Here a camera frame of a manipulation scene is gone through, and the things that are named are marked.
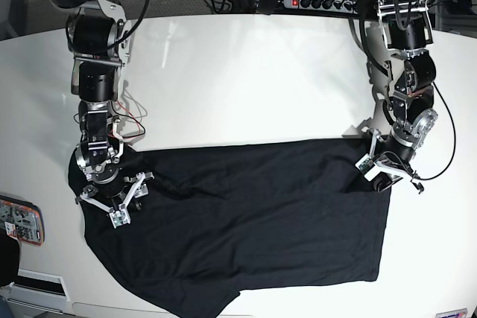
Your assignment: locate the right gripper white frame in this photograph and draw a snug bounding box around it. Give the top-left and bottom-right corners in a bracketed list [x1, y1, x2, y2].
[75, 172, 154, 218]

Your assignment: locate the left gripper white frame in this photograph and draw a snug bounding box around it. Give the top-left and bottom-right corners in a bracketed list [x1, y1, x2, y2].
[365, 129, 423, 194]

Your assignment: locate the black T-shirt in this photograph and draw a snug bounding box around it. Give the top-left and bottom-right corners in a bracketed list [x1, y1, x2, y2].
[81, 139, 391, 317]

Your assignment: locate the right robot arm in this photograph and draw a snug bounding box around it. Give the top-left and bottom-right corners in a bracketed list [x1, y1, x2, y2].
[52, 0, 153, 228]

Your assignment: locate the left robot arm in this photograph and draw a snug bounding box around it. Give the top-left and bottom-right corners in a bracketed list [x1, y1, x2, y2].
[356, 0, 438, 192]

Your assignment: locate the orange clear parts box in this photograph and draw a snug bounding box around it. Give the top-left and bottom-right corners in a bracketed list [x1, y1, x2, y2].
[1, 195, 45, 247]

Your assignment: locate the white device at table edge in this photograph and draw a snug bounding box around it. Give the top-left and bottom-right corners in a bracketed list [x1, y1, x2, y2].
[1, 268, 71, 314]

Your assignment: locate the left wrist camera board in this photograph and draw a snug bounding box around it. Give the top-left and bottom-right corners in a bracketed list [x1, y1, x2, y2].
[355, 154, 379, 182]

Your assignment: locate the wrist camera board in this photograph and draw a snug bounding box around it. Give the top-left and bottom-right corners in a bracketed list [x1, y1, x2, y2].
[355, 154, 379, 182]
[109, 209, 130, 229]

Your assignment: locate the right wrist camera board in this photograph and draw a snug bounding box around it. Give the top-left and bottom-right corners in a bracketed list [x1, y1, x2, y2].
[109, 209, 130, 229]

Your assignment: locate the white power strip red switch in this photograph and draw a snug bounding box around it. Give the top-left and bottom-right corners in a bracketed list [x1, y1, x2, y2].
[282, 0, 357, 15]

